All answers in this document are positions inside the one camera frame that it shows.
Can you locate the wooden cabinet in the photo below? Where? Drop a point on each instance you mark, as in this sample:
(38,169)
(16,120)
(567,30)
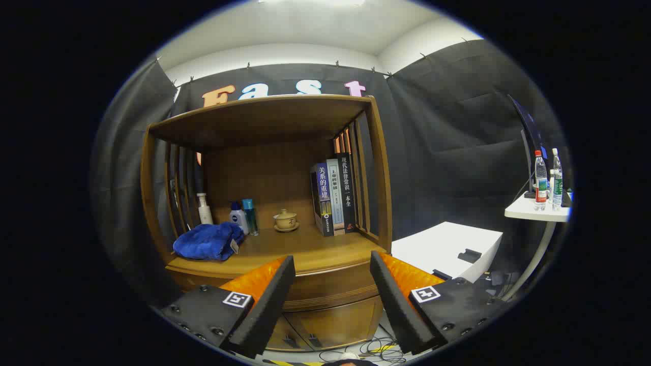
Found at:
(264,178)

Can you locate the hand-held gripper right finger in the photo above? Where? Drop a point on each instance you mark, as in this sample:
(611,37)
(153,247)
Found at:
(396,310)

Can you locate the wooden countertop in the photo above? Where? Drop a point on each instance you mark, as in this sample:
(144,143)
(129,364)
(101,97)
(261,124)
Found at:
(315,249)

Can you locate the white drawer unit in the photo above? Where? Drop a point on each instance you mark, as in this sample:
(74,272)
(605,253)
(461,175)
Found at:
(442,244)

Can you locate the blue spine book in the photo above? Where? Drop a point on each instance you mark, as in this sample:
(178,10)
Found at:
(324,198)

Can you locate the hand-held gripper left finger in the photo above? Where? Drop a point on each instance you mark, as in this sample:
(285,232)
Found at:
(269,310)

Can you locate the red label water bottle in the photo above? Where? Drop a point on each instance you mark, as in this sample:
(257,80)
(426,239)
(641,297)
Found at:
(540,188)

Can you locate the wooden cabinet door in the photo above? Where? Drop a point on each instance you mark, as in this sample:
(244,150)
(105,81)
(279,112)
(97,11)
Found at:
(279,335)
(346,323)

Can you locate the black monitor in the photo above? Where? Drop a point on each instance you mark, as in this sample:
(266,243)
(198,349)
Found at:
(529,132)

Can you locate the white side table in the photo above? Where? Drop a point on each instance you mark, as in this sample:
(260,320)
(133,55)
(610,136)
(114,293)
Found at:
(529,209)

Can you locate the beige lidded teacup with saucer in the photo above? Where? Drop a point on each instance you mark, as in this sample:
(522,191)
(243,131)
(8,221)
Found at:
(286,220)

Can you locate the pale spine book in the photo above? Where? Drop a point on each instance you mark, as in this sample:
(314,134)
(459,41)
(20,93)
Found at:
(335,193)

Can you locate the white pump bottle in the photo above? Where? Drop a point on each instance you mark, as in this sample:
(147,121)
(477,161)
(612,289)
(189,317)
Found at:
(205,213)

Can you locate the blue towel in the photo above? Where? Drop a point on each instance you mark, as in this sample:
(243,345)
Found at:
(208,241)

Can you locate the teal clear bottle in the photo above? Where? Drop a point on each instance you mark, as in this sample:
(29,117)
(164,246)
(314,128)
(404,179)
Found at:
(250,216)

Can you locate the green label water bottle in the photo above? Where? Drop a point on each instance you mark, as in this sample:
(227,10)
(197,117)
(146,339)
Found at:
(557,185)

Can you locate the black electronic device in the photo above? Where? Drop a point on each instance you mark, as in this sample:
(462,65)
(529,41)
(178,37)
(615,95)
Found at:
(498,278)

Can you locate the white lotion bottle blue cap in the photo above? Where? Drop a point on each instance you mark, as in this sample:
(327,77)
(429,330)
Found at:
(239,218)

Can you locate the wooden drawer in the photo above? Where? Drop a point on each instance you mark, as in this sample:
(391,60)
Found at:
(330,292)

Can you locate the black spine book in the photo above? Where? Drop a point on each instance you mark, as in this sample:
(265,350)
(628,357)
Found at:
(347,188)

